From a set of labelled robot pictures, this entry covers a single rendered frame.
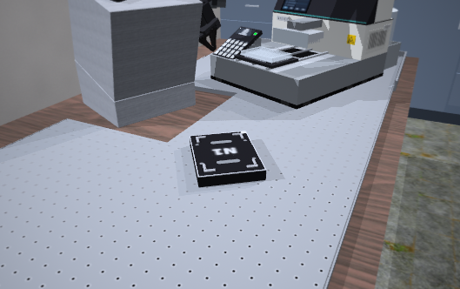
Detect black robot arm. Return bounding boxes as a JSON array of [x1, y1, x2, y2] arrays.
[[111, 0, 226, 24]]

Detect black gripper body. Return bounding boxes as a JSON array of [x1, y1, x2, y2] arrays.
[[199, 14, 221, 38]]

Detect translucent bottle with dark grey cap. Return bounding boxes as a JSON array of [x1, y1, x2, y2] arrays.
[[389, 8, 398, 46]]

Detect white multiwell plate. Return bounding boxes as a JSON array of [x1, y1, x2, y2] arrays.
[[240, 46, 292, 63]]

